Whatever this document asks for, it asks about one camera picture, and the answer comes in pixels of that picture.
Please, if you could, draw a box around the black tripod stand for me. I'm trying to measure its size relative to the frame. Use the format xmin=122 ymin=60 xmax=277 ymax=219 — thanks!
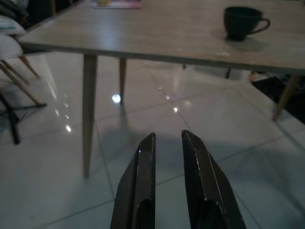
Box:
xmin=0 ymin=91 xmax=48 ymax=145

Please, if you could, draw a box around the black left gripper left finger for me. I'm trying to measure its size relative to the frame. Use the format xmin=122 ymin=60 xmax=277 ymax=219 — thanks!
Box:
xmin=110 ymin=132 xmax=157 ymax=229

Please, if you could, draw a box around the pink book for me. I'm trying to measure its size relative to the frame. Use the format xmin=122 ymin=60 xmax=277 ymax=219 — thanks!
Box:
xmin=91 ymin=0 xmax=144 ymax=10

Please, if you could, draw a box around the dark ceramic cup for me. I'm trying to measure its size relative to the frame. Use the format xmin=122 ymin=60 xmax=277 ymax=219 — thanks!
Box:
xmin=223 ymin=6 xmax=271 ymax=42

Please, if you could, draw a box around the white chair with wooden legs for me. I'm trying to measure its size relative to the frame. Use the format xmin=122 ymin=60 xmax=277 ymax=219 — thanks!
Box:
xmin=0 ymin=15 xmax=47 ymax=106

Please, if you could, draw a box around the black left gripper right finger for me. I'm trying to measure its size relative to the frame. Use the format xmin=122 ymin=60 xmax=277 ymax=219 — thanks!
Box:
xmin=181 ymin=129 xmax=247 ymax=229

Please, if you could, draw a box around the light wooden table leg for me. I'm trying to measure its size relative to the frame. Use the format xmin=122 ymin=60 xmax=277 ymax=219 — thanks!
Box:
xmin=119 ymin=58 xmax=128 ymax=105
xmin=272 ymin=74 xmax=302 ymax=121
xmin=81 ymin=54 xmax=99 ymax=179

